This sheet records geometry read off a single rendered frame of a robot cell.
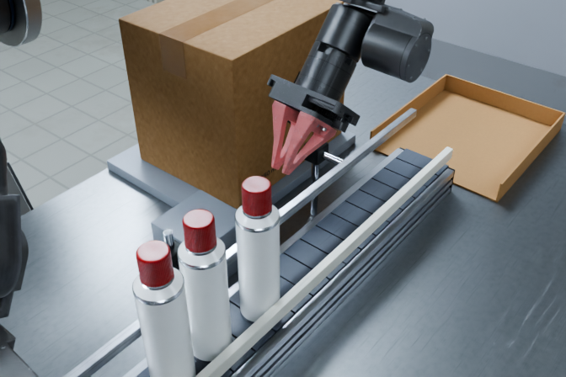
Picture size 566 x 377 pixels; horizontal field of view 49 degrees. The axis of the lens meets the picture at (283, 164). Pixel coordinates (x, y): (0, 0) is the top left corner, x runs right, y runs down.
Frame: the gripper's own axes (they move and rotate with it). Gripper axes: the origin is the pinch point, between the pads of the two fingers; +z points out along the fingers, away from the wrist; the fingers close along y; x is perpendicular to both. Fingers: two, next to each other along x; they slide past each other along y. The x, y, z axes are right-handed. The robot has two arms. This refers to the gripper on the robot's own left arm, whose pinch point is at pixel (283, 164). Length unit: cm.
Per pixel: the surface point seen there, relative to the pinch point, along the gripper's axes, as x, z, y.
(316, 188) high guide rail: 14.9, 1.5, -2.2
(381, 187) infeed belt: 32.0, -2.5, 0.0
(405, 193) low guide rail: 27.4, -3.3, 5.6
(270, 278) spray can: 2.0, 12.9, 4.0
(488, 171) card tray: 51, -13, 10
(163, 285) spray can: -14.6, 15.2, 2.2
